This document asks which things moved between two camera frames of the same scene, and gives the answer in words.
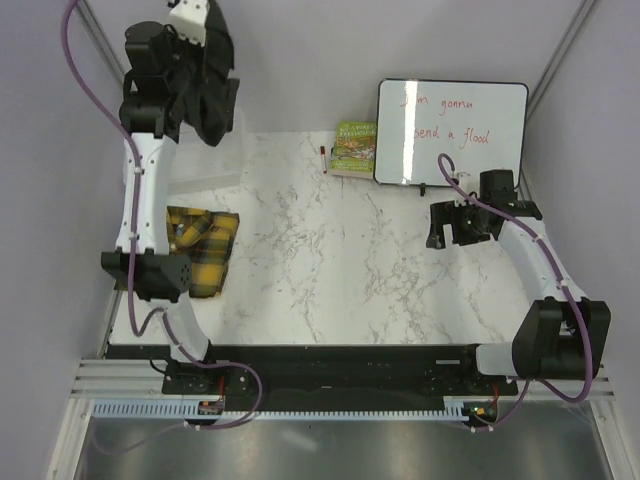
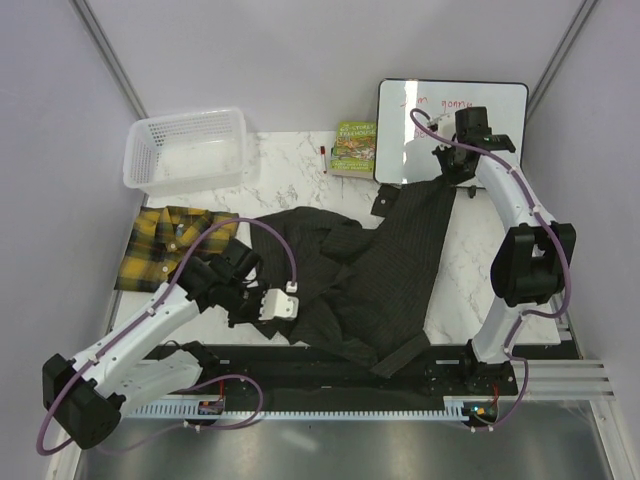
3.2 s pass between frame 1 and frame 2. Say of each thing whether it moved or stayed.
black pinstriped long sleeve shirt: moved
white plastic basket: stayed
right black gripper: moved
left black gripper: moved
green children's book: stayed
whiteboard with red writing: stayed
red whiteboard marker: stayed
